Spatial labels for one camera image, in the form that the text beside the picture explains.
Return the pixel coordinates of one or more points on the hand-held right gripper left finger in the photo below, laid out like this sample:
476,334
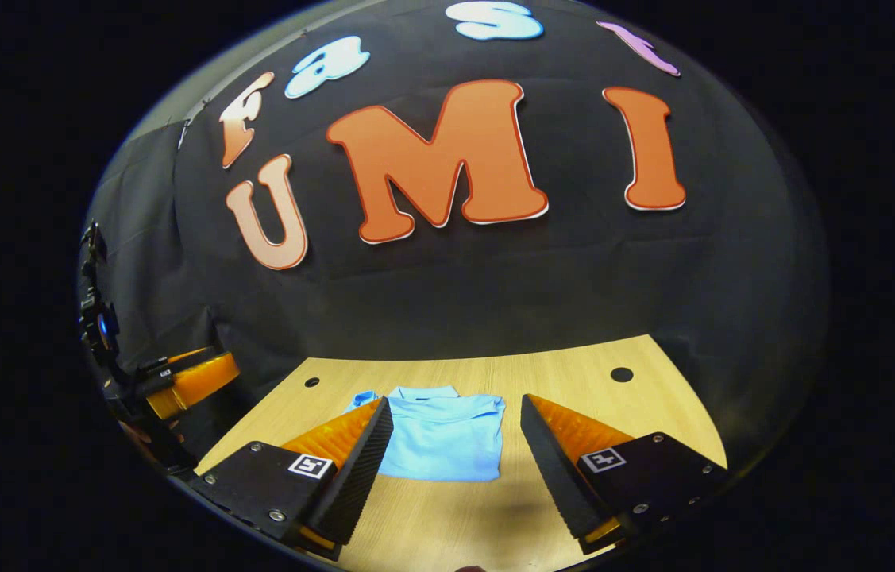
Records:
356,477

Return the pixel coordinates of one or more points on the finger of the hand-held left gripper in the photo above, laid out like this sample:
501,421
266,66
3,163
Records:
193,381
189,359

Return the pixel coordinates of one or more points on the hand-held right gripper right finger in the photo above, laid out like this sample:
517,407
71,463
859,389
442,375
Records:
558,477

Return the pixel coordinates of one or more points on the light blue T-shirt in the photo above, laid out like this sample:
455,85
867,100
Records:
439,445

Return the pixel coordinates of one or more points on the black backdrop cloth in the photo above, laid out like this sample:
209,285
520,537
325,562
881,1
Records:
574,278

